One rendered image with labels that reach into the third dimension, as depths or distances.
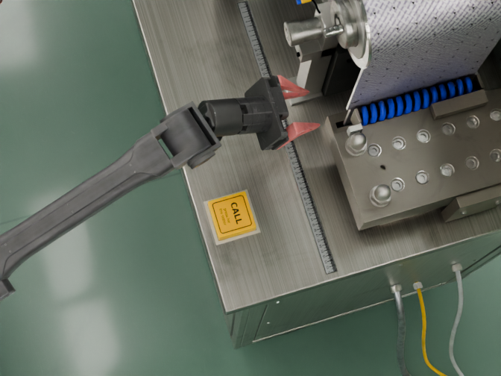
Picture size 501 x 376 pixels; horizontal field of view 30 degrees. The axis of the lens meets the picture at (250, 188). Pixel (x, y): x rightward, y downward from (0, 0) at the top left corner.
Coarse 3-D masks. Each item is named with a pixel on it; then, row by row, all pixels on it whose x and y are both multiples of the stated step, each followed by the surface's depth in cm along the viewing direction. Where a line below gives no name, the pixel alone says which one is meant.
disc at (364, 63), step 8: (360, 0) 132; (360, 8) 132; (368, 24) 132; (368, 32) 133; (368, 40) 133; (368, 48) 134; (352, 56) 144; (368, 56) 135; (360, 64) 141; (368, 64) 137
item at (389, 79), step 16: (448, 48) 145; (464, 48) 147; (480, 48) 150; (384, 64) 143; (400, 64) 145; (416, 64) 148; (432, 64) 150; (448, 64) 153; (464, 64) 155; (480, 64) 158; (368, 80) 148; (384, 80) 150; (400, 80) 153; (416, 80) 155; (432, 80) 158; (448, 80) 161; (352, 96) 154; (368, 96) 156; (384, 96) 159
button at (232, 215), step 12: (240, 192) 166; (216, 204) 165; (228, 204) 165; (240, 204) 165; (216, 216) 164; (228, 216) 164; (240, 216) 164; (252, 216) 165; (216, 228) 164; (228, 228) 164; (240, 228) 164; (252, 228) 164
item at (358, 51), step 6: (354, 0) 134; (354, 6) 134; (354, 12) 135; (360, 18) 134; (360, 24) 134; (360, 30) 135; (360, 36) 135; (360, 42) 136; (354, 48) 141; (360, 48) 137; (354, 54) 142; (360, 54) 138
